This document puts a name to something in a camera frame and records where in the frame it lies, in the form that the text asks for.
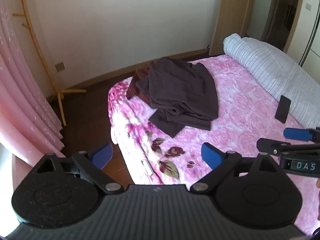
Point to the black phone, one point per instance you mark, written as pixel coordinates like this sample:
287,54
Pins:
282,108

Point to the reddish brown cloth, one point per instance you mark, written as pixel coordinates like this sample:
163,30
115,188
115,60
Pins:
138,85

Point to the wooden coat rack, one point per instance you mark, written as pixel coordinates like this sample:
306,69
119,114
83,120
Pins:
42,55

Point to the white striped quilt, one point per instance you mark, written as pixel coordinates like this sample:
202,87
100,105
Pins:
270,62

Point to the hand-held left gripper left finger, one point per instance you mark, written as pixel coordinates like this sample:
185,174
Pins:
102,155

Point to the wall switch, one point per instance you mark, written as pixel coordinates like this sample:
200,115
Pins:
308,6

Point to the pink floral blanket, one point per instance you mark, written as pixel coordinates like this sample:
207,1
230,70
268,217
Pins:
237,105

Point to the wooden door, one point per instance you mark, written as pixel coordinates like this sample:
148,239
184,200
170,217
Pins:
232,17

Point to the wall socket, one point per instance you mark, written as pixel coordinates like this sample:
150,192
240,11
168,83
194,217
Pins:
60,66

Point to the pink curtain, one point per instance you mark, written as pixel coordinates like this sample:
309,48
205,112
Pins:
20,92

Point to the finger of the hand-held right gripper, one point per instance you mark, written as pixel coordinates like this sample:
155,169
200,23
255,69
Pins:
275,145
297,133

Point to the dark brown garment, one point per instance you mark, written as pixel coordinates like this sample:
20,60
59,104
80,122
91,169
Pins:
180,90

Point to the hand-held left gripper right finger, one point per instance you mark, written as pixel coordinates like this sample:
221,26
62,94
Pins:
211,156

